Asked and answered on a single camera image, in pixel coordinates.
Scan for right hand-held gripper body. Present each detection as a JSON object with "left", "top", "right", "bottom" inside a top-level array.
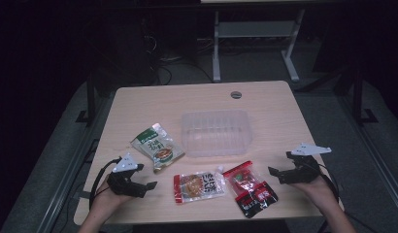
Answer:
[{"left": 281, "top": 142, "right": 333, "bottom": 185}]

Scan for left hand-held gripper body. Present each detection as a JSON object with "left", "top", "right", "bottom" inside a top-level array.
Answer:
[{"left": 106, "top": 152, "right": 147, "bottom": 199}]

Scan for red and black snack packet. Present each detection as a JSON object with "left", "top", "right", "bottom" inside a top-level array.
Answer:
[{"left": 222, "top": 160, "right": 280, "bottom": 219}]

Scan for clear snack packet red edge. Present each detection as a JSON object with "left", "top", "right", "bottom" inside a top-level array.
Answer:
[{"left": 173, "top": 166, "right": 227, "bottom": 205}]

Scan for clear plastic container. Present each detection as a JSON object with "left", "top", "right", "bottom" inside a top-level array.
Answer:
[{"left": 181, "top": 109, "right": 253, "bottom": 158}]

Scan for person's right hand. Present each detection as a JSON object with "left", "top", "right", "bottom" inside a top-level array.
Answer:
[{"left": 290, "top": 174, "right": 338, "bottom": 212}]

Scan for person's left hand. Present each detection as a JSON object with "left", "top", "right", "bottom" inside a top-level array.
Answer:
[{"left": 89, "top": 176, "right": 134, "bottom": 221}]

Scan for green and white snack packet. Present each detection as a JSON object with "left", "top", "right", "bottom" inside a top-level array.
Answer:
[{"left": 130, "top": 122, "right": 186, "bottom": 175}]

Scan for grey tape strip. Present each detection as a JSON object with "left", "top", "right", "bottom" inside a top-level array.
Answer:
[{"left": 72, "top": 190, "right": 92, "bottom": 200}]

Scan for black metal stand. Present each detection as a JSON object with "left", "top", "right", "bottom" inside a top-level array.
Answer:
[
  {"left": 75, "top": 73, "right": 98, "bottom": 128},
  {"left": 351, "top": 64, "right": 380, "bottom": 126}
]

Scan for left hand-held gripper cable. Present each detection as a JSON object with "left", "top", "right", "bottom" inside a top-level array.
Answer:
[{"left": 88, "top": 156, "right": 122, "bottom": 210}]

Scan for hand-held gripper cable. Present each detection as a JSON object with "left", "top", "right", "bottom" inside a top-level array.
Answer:
[
  {"left": 88, "top": 156, "right": 122, "bottom": 210},
  {"left": 317, "top": 162, "right": 341, "bottom": 204}
]

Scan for right hand-held gripper cable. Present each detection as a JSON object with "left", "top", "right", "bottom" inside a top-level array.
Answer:
[{"left": 317, "top": 162, "right": 341, "bottom": 204}]

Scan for aluminium floor rail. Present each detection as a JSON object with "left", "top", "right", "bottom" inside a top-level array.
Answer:
[
  {"left": 335, "top": 93, "right": 398, "bottom": 212},
  {"left": 35, "top": 96, "right": 115, "bottom": 233}
]

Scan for black floor cables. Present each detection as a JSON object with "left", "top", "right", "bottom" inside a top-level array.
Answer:
[{"left": 148, "top": 33, "right": 215, "bottom": 85}]

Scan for white desk frame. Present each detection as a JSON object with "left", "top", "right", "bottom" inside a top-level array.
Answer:
[{"left": 200, "top": 0, "right": 307, "bottom": 83}]

